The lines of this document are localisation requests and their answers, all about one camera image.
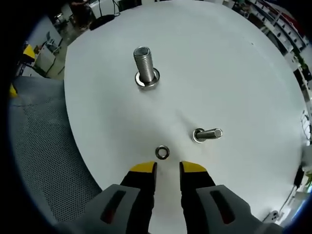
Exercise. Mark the grey mesh chair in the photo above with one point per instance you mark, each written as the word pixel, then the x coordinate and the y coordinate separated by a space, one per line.
pixel 44 146

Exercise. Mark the large threaded steel stud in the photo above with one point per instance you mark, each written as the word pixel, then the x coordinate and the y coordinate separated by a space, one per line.
pixel 143 65

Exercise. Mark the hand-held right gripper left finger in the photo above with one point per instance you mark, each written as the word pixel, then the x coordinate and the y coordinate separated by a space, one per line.
pixel 136 195

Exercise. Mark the shelf with white bins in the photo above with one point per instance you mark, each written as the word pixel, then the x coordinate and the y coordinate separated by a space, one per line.
pixel 280 24

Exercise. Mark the small threaded steel stud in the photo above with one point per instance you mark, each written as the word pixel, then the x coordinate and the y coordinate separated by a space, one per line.
pixel 209 134

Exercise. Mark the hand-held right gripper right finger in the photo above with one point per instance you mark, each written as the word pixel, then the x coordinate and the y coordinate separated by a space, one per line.
pixel 200 195

